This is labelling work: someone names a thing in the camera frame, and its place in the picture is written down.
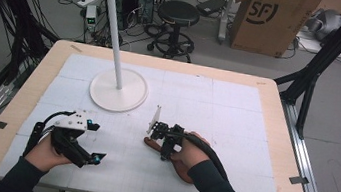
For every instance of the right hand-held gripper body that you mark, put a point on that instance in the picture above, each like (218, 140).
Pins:
(170, 133)

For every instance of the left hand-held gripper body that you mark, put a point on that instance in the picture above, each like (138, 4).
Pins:
(70, 122)

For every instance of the brown wooden spoon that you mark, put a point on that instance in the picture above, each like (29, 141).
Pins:
(184, 175)

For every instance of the person's right hand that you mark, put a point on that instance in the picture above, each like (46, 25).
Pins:
(192, 153)

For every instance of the person's left hand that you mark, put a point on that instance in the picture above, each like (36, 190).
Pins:
(44, 155)

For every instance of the white hook rack stand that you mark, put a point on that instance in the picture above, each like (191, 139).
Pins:
(118, 97)

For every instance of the white grid mat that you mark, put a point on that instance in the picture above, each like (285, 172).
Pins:
(237, 135)

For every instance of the beige tape piece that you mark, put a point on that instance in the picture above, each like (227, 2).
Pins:
(76, 48)

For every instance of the power supply with green display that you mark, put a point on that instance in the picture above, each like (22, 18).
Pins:
(91, 17)

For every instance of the black round stool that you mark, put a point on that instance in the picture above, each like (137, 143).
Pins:
(178, 13)

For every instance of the white power strip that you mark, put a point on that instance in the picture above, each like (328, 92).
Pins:
(87, 0)

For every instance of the black computer tower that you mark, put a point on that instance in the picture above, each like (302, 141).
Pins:
(126, 2)
(144, 1)

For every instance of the black flat case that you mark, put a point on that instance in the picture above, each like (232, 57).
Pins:
(211, 6)

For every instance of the brown cardboard box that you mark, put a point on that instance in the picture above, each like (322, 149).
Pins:
(268, 32)

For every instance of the grey bag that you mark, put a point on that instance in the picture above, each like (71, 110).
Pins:
(326, 25)

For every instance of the white metal post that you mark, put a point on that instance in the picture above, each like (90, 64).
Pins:
(225, 19)

